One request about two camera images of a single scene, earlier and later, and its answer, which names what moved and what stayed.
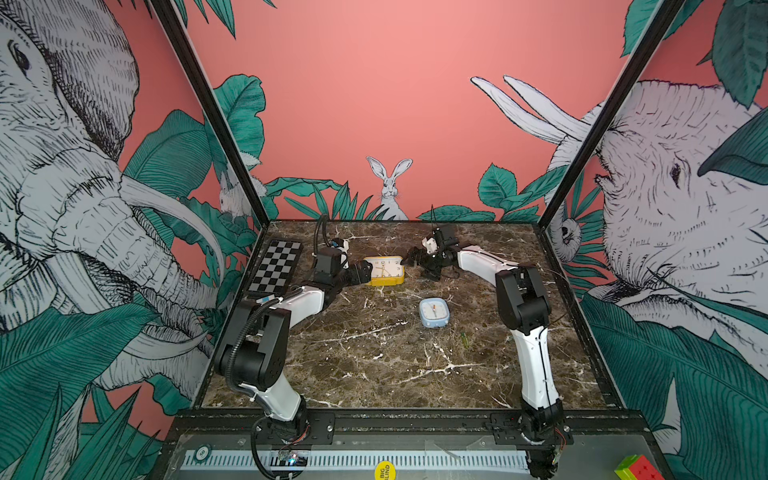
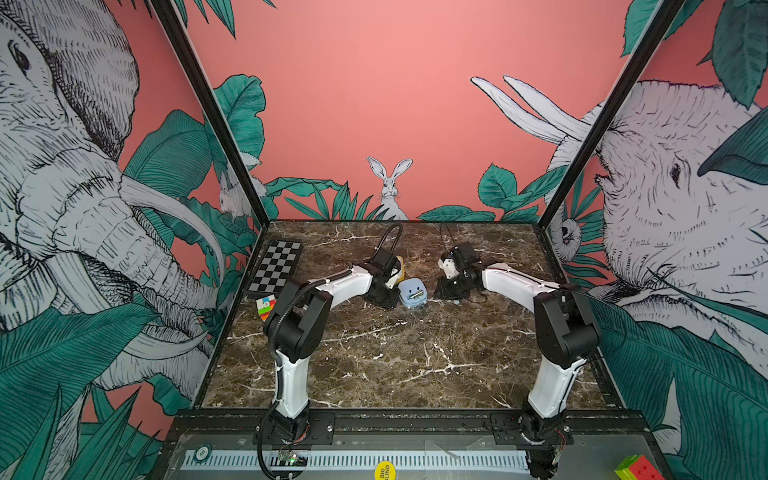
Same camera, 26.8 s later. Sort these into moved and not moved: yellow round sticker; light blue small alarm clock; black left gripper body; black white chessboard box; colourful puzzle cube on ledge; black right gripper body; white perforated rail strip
Moved: light blue small alarm clock; black right gripper body; black left gripper body
Not moved: colourful puzzle cube on ledge; yellow round sticker; white perforated rail strip; black white chessboard box
